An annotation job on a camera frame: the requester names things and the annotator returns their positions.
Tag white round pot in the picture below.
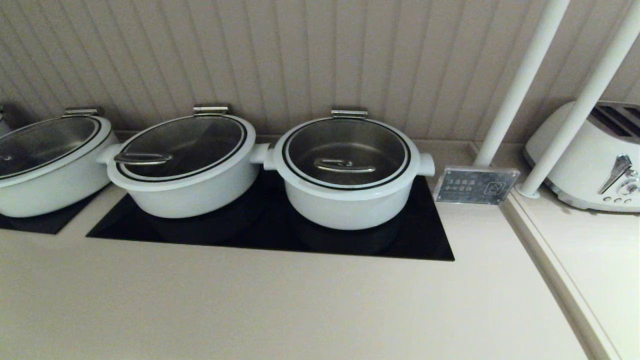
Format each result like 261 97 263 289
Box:
95 142 271 219
262 145 437 231
0 131 118 218

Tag middle white pot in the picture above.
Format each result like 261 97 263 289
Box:
106 114 257 192

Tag black glass induction cooktop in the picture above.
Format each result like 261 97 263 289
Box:
85 167 457 262
0 187 108 236

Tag clear acrylic sign plate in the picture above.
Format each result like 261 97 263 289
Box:
433 166 521 206

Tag white round pole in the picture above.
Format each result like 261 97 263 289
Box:
473 0 571 168
516 5 640 199

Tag white toaster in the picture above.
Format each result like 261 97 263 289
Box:
522 100 640 213

